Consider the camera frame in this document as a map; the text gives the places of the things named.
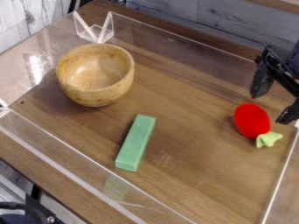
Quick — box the clear acrylic corner bracket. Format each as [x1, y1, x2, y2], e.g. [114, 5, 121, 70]
[72, 11, 114, 44]

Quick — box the wooden bowl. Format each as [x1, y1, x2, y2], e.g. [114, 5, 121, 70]
[56, 44, 134, 107]

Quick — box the dark robot arm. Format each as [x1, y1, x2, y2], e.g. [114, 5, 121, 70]
[249, 41, 299, 125]

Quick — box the red plush strawberry toy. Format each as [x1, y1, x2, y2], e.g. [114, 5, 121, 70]
[233, 103, 283, 148]

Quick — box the green rectangular block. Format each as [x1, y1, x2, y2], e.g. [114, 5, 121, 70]
[114, 115, 154, 172]

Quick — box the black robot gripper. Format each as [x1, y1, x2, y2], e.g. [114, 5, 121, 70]
[249, 43, 299, 125]

